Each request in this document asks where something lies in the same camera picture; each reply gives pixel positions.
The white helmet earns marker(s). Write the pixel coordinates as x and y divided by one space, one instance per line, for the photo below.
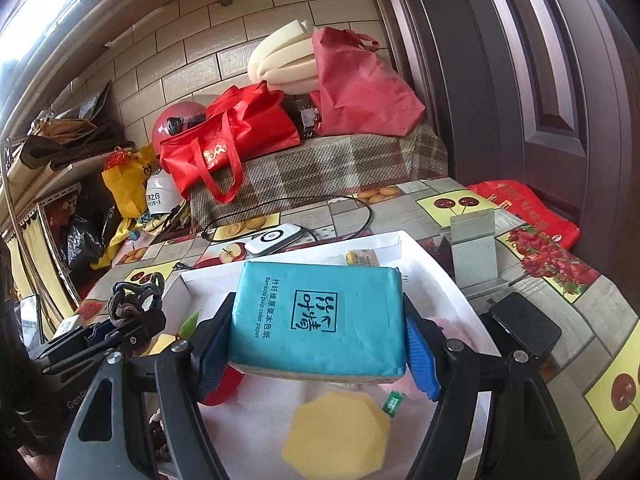
162 195

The plaid covered bench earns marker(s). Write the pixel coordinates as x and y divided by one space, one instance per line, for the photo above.
321 166

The red bag on floor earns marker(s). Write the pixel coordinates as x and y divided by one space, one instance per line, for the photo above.
520 200

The yellow plastic bag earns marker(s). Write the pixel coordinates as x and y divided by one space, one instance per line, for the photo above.
125 175

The glossy red tote bag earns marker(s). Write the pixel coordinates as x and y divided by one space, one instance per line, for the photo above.
242 124

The grey metal phone stand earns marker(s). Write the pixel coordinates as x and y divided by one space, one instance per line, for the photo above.
473 248

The teal tissue pack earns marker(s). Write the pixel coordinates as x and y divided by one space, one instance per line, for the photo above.
311 321

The dark brown door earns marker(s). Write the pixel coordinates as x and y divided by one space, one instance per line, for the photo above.
545 92

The cream foam roll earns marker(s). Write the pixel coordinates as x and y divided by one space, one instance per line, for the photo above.
285 60

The red helmet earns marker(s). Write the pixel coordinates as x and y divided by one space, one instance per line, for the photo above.
175 119

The pink plush toy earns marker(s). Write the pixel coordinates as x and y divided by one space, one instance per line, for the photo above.
406 384

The fruit pattern tablecloth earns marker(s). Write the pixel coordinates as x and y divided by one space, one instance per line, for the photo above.
593 370

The yellow octagonal sponge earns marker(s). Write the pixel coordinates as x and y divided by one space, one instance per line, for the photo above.
340 435

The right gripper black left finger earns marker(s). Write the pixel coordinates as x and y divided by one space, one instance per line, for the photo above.
185 373

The matte red fabric bag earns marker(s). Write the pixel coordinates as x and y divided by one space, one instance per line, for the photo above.
358 92

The red plush toy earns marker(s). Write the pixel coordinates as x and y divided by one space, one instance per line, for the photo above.
229 382

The black charger box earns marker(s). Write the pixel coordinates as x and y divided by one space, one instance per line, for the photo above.
533 330

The white round-logo device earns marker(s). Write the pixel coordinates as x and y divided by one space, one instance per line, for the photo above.
274 239

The dark patterned scrunchie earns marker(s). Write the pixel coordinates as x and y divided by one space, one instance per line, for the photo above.
129 300

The white shallow cardboard box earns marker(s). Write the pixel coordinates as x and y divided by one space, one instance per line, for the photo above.
249 430

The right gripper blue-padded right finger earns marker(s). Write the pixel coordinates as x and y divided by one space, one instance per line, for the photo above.
448 372

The yellow green sponge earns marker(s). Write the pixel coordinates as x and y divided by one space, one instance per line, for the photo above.
186 330

